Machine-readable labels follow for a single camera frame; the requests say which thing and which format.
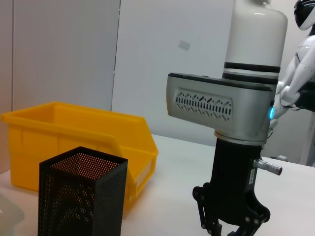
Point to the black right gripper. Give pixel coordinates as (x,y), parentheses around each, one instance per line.
(233,177)

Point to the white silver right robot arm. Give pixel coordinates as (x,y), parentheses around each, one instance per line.
(246,61)

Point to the black mesh pen holder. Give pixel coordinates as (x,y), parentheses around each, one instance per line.
(81,196)

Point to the translucent green wavy fruit plate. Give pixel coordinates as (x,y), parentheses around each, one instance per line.
(9,216)

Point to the white humanoid robot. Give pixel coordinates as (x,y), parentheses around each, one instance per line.
(305,54)

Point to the yellow plastic bin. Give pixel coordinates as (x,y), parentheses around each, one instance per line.
(49,137)

